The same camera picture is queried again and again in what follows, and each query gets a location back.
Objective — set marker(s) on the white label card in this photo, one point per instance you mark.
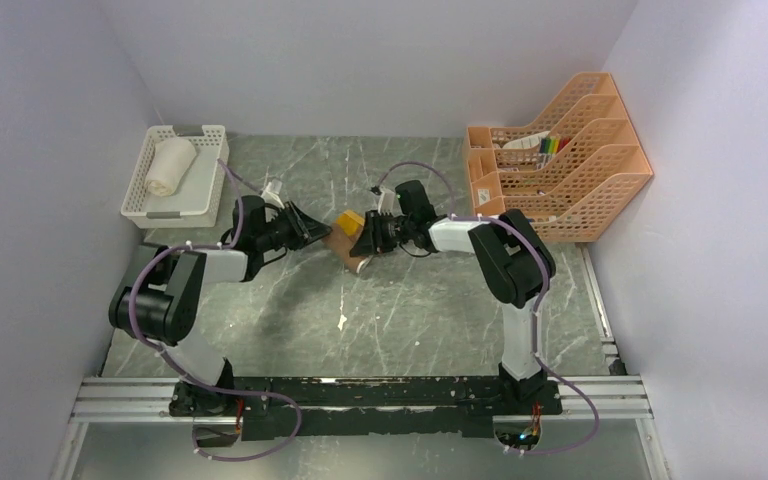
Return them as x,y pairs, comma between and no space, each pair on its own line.
527,142

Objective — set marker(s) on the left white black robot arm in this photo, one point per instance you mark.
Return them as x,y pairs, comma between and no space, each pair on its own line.
157,300

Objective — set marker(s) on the cream white towel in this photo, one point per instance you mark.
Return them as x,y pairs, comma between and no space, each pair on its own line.
172,159

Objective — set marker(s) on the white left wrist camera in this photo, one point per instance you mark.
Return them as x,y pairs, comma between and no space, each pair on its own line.
271,193

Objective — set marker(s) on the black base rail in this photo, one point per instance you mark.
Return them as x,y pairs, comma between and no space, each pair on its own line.
311,406

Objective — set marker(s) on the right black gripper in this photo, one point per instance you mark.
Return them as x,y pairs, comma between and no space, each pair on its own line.
372,239

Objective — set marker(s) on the brown yellow towel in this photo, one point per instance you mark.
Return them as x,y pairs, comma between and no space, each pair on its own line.
345,231

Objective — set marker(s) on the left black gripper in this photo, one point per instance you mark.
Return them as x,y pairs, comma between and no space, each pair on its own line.
305,229

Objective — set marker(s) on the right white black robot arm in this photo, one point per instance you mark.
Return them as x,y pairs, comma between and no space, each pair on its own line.
515,263

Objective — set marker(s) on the white plastic basket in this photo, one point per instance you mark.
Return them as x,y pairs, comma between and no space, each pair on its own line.
195,203

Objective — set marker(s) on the orange file organizer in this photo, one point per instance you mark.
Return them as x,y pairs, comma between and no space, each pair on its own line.
577,195

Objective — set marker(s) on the coloured marker pens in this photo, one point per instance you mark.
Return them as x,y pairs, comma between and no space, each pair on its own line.
549,146

